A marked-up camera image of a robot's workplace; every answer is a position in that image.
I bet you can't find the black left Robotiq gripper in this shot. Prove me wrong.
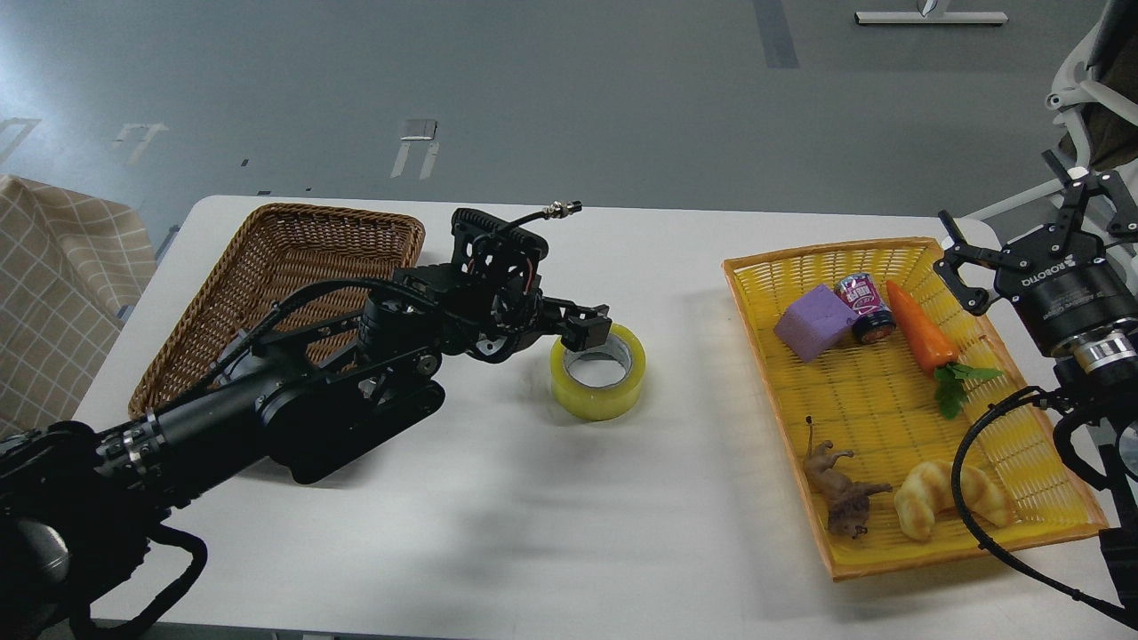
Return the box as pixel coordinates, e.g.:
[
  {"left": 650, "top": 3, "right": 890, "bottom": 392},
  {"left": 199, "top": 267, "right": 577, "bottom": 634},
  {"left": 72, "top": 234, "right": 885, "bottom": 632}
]
[{"left": 445, "top": 280, "right": 613, "bottom": 364}]

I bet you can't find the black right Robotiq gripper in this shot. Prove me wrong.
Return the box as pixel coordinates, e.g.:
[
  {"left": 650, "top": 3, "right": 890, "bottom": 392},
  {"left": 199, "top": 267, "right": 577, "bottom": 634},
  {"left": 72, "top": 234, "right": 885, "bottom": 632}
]
[{"left": 934, "top": 148, "right": 1138, "bottom": 358}]

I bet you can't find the yellow tape roll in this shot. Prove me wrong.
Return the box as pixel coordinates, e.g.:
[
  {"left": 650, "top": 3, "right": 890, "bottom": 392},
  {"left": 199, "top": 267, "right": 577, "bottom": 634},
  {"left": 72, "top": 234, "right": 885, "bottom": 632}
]
[{"left": 549, "top": 325, "right": 649, "bottom": 421}]

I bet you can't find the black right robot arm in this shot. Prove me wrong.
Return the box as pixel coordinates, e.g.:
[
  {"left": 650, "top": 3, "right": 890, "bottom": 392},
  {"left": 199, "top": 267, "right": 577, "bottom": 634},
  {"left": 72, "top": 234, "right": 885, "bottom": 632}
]
[{"left": 934, "top": 151, "right": 1137, "bottom": 627}]

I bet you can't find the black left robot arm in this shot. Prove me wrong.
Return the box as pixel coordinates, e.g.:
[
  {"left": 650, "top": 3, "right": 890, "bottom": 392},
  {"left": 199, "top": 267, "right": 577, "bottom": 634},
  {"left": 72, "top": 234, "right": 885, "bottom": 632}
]
[{"left": 3, "top": 200, "right": 613, "bottom": 639}]

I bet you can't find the orange toy carrot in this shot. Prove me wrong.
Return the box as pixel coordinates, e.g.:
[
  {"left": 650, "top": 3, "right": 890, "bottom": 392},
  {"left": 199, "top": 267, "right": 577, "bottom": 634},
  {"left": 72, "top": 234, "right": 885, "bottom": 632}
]
[{"left": 887, "top": 280, "right": 1003, "bottom": 419}]

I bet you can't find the white office chair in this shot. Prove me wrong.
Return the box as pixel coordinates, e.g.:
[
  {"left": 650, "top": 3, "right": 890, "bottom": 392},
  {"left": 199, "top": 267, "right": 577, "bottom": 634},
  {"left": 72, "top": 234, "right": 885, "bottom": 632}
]
[{"left": 965, "top": 0, "right": 1138, "bottom": 223}]

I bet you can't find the small pink labelled can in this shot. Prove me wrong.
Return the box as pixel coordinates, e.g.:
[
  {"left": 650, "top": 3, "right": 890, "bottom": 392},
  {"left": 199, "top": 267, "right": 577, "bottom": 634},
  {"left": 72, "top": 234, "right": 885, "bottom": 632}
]
[{"left": 834, "top": 271, "right": 897, "bottom": 345}]

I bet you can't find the yellow plastic woven basket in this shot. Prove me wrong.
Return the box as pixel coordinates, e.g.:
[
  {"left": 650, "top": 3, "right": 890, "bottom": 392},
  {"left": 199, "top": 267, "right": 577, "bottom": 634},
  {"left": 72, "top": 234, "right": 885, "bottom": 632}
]
[{"left": 723, "top": 236, "right": 1107, "bottom": 580}]

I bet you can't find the purple foam block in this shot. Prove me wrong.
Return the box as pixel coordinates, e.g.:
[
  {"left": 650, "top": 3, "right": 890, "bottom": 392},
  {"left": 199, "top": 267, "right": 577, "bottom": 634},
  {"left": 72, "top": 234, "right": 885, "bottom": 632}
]
[{"left": 773, "top": 284, "right": 858, "bottom": 362}]

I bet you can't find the white stand base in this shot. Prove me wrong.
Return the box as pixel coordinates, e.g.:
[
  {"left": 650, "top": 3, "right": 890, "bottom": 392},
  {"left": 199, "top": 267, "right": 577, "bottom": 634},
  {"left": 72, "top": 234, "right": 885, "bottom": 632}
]
[{"left": 854, "top": 1, "right": 1009, "bottom": 26}]

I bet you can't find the toy croissant bread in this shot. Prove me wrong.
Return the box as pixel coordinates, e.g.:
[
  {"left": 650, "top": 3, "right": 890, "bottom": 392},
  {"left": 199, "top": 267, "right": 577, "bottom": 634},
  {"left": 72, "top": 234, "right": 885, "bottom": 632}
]
[{"left": 894, "top": 460, "right": 1015, "bottom": 542}]

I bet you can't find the brown wicker basket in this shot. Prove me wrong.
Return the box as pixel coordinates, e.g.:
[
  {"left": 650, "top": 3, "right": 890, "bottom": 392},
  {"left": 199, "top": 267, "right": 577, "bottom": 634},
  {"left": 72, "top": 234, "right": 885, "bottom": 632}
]
[{"left": 127, "top": 203, "right": 426, "bottom": 418}]

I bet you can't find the brown toy animal figure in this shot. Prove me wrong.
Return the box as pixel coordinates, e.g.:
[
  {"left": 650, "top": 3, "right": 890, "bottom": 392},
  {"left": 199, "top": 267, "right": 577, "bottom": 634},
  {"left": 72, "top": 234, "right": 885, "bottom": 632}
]
[{"left": 801, "top": 416, "right": 894, "bottom": 540}]

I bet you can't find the beige checked cloth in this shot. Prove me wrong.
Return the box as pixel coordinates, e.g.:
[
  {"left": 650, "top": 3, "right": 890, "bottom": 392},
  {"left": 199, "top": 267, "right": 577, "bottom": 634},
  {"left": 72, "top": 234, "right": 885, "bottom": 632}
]
[{"left": 1, "top": 174, "right": 157, "bottom": 436}]

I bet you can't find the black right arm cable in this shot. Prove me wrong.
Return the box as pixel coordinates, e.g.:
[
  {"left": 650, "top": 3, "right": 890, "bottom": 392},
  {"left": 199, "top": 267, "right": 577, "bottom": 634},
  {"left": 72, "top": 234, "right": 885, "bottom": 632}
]
[{"left": 950, "top": 386, "right": 1138, "bottom": 627}]

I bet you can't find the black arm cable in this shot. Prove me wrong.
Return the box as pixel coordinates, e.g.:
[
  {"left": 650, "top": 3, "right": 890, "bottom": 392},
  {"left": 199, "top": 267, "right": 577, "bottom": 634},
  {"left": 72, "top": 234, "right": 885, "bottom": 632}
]
[
  {"left": 950, "top": 386, "right": 1138, "bottom": 627},
  {"left": 61, "top": 524, "right": 209, "bottom": 639}
]

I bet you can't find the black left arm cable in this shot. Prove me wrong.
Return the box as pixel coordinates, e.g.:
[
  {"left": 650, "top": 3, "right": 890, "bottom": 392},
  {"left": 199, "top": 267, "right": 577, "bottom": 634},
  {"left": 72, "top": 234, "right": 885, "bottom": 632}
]
[{"left": 61, "top": 524, "right": 209, "bottom": 639}]

